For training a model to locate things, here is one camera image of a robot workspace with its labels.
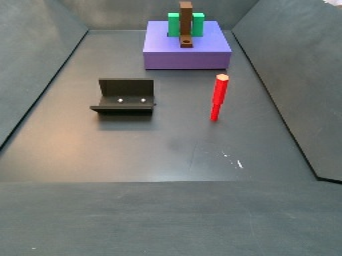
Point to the purple block board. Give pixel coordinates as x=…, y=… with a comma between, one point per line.
x=163, y=53

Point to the red hexagonal peg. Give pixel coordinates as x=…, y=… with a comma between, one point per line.
x=219, y=94

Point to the green block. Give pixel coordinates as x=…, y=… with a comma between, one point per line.
x=174, y=24

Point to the brown upright peg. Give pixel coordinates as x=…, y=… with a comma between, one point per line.
x=185, y=24

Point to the black angle bracket holder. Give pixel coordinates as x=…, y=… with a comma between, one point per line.
x=126, y=96

